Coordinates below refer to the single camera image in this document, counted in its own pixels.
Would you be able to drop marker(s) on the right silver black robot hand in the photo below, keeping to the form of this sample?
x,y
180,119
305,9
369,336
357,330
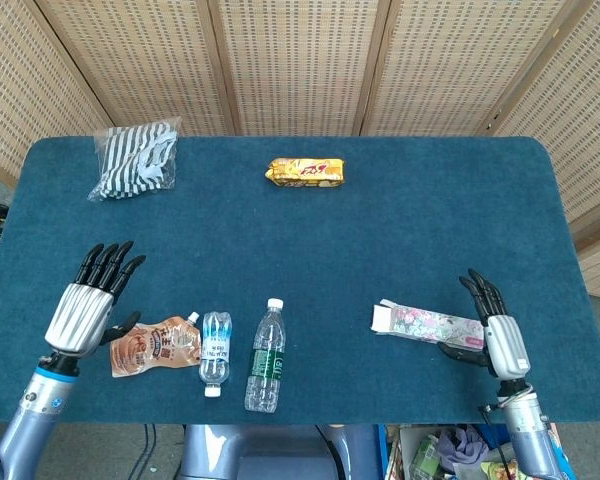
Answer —
x,y
507,345

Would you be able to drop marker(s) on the colourful snack bag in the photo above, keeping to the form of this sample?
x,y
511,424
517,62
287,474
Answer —
x,y
497,471

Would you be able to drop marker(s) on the green label water bottle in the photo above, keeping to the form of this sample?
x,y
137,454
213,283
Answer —
x,y
266,360

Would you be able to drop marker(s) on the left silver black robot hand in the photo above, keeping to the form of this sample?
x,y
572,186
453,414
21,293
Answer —
x,y
77,317

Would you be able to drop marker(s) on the wicker folding screen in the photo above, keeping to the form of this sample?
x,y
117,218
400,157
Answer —
x,y
300,65

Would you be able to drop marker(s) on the grey-blue robot torso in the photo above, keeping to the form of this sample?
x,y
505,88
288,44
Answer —
x,y
280,455

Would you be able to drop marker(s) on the striped cloth in plastic bag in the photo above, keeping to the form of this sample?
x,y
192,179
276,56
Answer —
x,y
132,160

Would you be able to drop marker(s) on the teal table cloth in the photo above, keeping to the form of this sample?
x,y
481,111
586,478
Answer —
x,y
330,235

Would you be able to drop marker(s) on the brown spout pouch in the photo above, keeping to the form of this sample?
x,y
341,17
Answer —
x,y
150,347

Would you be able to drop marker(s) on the floral pink box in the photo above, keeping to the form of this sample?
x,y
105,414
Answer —
x,y
425,325

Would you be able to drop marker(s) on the blue label water bottle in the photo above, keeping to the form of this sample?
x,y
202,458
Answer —
x,y
215,350

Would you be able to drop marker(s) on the yellow biscuit pack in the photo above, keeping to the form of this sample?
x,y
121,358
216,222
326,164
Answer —
x,y
305,172

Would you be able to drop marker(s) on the green plastic bottle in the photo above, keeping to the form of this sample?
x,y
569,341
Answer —
x,y
425,457

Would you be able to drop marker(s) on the purple crumpled cloth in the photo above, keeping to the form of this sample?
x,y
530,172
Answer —
x,y
462,447

